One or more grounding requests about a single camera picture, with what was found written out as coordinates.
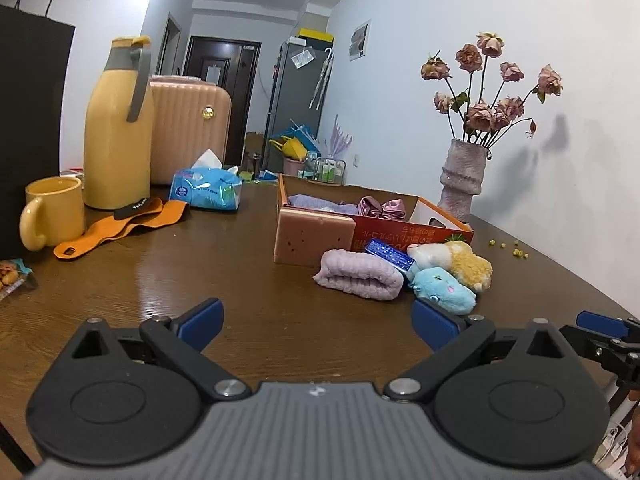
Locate person's right forearm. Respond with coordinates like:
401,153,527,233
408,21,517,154
626,390,640,477

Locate wire rack with bottles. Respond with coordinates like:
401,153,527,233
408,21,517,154
298,152,347,183

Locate black paper bag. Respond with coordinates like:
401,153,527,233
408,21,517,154
0,0,76,259

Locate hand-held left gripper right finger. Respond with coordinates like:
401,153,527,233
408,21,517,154
384,299,583,401

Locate blue plush toy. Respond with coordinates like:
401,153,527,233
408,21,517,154
411,266,478,316

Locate scattered yellow beads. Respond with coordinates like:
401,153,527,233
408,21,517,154
487,239,532,260

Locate yellow thermos jug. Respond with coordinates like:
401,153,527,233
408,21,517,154
82,35,155,211

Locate purple towel pouch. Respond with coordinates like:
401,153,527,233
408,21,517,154
287,193,361,212

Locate white yellow plush toy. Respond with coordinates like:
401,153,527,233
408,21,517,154
406,240,493,293

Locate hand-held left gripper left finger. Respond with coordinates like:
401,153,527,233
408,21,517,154
52,298,253,401

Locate yellow box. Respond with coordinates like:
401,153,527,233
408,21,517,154
295,28,335,44

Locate small blue tissue packet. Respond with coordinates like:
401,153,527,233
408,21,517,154
363,238,417,274

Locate wall picture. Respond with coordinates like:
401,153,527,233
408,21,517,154
349,20,372,62

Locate orange leather strap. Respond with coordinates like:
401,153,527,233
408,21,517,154
53,196,191,261

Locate white power strip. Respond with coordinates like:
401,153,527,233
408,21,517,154
592,422,632,467

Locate red cardboard box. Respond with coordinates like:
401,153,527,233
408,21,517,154
276,173,474,267

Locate pink ribbed suitcase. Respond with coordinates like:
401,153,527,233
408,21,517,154
149,75,233,186

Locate yellow mug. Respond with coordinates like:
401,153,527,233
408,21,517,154
20,176,86,252

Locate folded umbrella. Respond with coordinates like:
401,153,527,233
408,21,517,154
309,47,335,111

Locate grey refrigerator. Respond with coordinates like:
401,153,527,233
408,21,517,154
263,40,335,171

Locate dried rose bouquet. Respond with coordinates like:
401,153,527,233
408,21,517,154
420,31,564,149

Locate dark side door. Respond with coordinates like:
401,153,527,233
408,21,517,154
156,11,182,77

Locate pink satin scrunchie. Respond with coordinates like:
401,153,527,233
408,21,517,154
357,196,407,221

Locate lavender towel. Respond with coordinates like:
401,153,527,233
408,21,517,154
314,249,405,302

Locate dark entrance door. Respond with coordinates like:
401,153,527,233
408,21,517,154
183,36,262,136

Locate purple wall sticker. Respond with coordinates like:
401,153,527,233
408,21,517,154
325,114,353,161

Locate pink sponge block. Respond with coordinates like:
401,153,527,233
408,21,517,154
274,208,356,267

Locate pink ceramic vase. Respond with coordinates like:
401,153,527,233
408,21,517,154
437,138,493,223

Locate snack packet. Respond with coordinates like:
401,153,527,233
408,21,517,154
0,258,37,302

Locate large blue tissue pack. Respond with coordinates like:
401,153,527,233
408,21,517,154
169,149,244,212

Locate yellow shopping bag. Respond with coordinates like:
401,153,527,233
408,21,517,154
270,136,307,160

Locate brown carton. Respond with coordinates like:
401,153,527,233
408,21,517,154
243,131,266,173

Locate blue shopping bag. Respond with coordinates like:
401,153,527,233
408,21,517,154
272,120,321,153

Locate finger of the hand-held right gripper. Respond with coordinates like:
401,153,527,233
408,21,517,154
575,311,640,341
559,325,640,390

